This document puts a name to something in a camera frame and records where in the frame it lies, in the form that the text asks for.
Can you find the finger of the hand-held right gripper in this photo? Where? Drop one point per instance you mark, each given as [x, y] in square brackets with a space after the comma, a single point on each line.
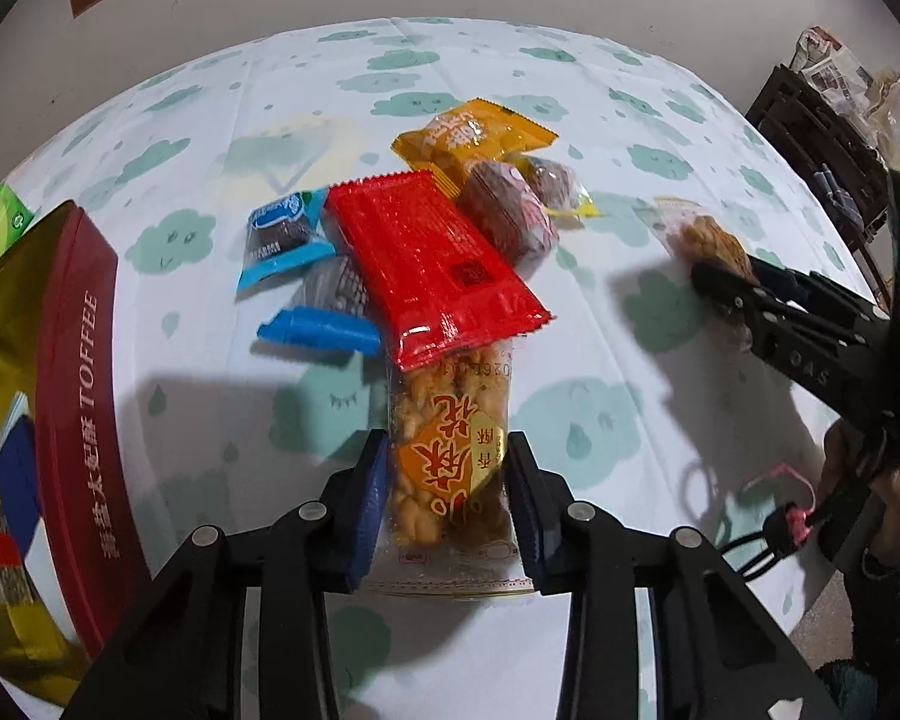
[795, 345]
[784, 277]

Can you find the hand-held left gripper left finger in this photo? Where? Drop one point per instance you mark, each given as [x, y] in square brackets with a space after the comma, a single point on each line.
[371, 495]

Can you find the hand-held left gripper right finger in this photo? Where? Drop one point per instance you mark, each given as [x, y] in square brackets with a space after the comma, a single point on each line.
[529, 510]

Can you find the small clear fried twist packet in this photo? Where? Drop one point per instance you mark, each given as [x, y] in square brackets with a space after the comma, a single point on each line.
[709, 240]

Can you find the clear orange-label fried twist packet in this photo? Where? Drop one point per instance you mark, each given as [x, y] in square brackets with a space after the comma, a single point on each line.
[450, 465]

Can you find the light blue chocolate snack packet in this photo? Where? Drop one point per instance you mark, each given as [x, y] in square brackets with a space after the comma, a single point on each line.
[277, 229]

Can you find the pink-wrapped round cake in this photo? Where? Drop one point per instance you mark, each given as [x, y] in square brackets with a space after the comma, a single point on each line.
[506, 210]

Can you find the red and gold tin box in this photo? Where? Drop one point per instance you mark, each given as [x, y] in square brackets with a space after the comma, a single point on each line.
[75, 390]

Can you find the cloud print tablecloth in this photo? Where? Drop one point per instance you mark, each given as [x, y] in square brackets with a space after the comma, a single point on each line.
[607, 465]

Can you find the dark wooden chair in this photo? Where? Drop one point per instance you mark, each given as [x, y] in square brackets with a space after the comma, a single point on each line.
[810, 135]

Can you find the clear plastic bag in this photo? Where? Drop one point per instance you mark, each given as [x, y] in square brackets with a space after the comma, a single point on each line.
[889, 112]

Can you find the newspaper bundle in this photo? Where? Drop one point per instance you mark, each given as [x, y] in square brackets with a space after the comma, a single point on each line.
[832, 71]

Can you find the red snack packet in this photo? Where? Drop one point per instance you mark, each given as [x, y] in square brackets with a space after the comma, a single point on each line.
[427, 262]

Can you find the small brown yellow-wrapped snack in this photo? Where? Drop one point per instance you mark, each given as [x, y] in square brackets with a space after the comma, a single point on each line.
[559, 180]

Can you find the orange snack packet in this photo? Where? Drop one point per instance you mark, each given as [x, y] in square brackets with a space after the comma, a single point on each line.
[457, 139]

